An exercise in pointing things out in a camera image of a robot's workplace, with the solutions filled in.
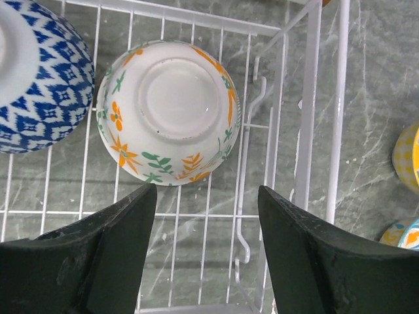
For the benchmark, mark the red patterned blue bowl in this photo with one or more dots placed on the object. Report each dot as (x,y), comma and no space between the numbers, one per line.
(47,77)

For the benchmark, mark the star and leaves bowl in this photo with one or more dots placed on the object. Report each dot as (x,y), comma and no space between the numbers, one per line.
(168,112)

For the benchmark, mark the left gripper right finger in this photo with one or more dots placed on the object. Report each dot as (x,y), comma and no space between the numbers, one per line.
(317,267)

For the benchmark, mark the orange blue floral bowl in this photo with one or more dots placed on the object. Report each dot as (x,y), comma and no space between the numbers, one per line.
(403,233)

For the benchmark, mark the blue yellow sun bowl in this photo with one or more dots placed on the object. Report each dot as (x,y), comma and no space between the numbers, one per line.
(405,157)

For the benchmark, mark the white wire dish rack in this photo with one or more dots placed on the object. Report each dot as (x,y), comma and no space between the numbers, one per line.
(205,248)

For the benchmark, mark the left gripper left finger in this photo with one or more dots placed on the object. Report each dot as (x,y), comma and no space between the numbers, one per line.
(94,265)

